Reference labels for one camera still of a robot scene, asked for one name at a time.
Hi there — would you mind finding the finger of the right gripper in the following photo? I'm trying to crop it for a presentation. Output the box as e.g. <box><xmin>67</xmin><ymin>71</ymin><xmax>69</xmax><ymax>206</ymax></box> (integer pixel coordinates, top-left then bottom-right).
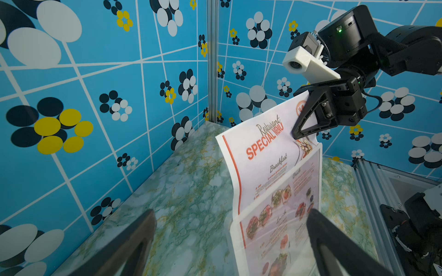
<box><xmin>291</xmin><ymin>85</ymin><xmax>339</xmax><ymax>140</ymax></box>

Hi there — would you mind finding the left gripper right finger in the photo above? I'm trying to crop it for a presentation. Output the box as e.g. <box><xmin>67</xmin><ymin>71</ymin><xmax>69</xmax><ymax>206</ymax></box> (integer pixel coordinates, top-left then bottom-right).
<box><xmin>306</xmin><ymin>209</ymin><xmax>392</xmax><ymax>276</ymax></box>

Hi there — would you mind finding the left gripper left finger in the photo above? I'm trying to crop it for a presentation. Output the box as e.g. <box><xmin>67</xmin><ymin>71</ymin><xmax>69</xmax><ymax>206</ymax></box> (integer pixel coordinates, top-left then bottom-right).
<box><xmin>70</xmin><ymin>209</ymin><xmax>157</xmax><ymax>276</ymax></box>

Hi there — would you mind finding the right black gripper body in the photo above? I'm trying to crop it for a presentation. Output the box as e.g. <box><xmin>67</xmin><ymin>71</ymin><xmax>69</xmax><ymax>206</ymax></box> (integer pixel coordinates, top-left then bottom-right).
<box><xmin>324</xmin><ymin>77</ymin><xmax>368</xmax><ymax>125</ymax></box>

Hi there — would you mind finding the white narrow rack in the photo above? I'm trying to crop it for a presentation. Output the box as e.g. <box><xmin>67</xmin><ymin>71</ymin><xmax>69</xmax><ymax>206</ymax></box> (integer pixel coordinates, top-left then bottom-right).
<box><xmin>230</xmin><ymin>144</ymin><xmax>322</xmax><ymax>276</ymax></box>

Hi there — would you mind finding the restaurant menu sheet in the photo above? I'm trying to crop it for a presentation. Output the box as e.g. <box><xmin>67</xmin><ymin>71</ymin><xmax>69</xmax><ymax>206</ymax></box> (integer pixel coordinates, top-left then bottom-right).
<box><xmin>215</xmin><ymin>90</ymin><xmax>320</xmax><ymax>276</ymax></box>

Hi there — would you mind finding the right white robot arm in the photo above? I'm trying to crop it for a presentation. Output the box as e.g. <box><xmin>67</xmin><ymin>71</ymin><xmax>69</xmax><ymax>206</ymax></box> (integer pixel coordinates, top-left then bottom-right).
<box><xmin>283</xmin><ymin>5</ymin><xmax>442</xmax><ymax>139</ymax></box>

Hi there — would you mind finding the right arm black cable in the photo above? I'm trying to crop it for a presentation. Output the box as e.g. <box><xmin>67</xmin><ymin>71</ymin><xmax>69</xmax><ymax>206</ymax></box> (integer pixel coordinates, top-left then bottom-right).
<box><xmin>360</xmin><ymin>90</ymin><xmax>383</xmax><ymax>115</ymax></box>

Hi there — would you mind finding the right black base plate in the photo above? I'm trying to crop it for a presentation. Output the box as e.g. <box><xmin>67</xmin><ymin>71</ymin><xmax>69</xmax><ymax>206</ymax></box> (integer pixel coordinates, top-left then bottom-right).
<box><xmin>380</xmin><ymin>202</ymin><xmax>442</xmax><ymax>276</ymax></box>

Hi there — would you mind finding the aluminium front rail frame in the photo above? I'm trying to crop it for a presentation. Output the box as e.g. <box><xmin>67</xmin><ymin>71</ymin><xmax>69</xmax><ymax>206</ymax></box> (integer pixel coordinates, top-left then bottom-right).
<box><xmin>353</xmin><ymin>159</ymin><xmax>442</xmax><ymax>276</ymax></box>

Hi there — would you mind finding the right aluminium corner post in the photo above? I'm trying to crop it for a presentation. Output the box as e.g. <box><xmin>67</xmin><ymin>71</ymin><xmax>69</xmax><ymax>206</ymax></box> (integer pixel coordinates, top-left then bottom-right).
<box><xmin>207</xmin><ymin>0</ymin><xmax>219</xmax><ymax>123</ymax></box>

